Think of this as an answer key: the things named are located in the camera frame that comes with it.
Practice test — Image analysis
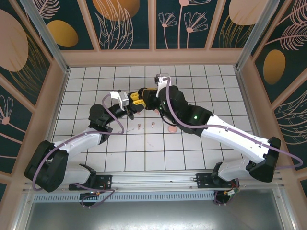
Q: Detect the grey metal sheet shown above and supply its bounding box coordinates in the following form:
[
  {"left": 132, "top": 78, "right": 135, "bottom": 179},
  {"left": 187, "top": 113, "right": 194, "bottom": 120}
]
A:
[{"left": 23, "top": 189, "right": 292, "bottom": 230}]

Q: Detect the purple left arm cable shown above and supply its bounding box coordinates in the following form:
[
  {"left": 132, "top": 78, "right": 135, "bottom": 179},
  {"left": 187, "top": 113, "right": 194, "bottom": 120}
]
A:
[{"left": 32, "top": 94, "right": 125, "bottom": 209}]

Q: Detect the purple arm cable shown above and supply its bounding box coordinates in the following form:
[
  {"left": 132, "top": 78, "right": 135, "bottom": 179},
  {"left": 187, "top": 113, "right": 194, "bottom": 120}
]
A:
[
  {"left": 164, "top": 76, "right": 304, "bottom": 207},
  {"left": 32, "top": 94, "right": 125, "bottom": 209}
]

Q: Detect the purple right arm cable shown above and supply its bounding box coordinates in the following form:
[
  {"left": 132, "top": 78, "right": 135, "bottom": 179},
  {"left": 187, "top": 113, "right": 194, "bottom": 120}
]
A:
[{"left": 164, "top": 76, "right": 304, "bottom": 207}]

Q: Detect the aluminium side rail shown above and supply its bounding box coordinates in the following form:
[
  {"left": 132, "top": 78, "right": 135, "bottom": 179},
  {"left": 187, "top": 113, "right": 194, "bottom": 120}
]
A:
[
  {"left": 236, "top": 68, "right": 260, "bottom": 138},
  {"left": 47, "top": 68, "right": 71, "bottom": 144}
]

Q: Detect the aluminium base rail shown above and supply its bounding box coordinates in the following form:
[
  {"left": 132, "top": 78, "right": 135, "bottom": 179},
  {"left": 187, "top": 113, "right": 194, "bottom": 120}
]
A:
[{"left": 23, "top": 171, "right": 286, "bottom": 192}]

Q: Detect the aluminium frame post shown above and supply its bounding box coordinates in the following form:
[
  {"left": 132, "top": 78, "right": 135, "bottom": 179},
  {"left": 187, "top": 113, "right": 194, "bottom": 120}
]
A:
[
  {"left": 235, "top": 0, "right": 283, "bottom": 70},
  {"left": 19, "top": 0, "right": 71, "bottom": 74}
]

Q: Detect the grey slotted cable duct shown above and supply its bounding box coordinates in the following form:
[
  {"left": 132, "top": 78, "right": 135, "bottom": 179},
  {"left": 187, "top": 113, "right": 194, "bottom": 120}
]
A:
[{"left": 32, "top": 193, "right": 216, "bottom": 202}]

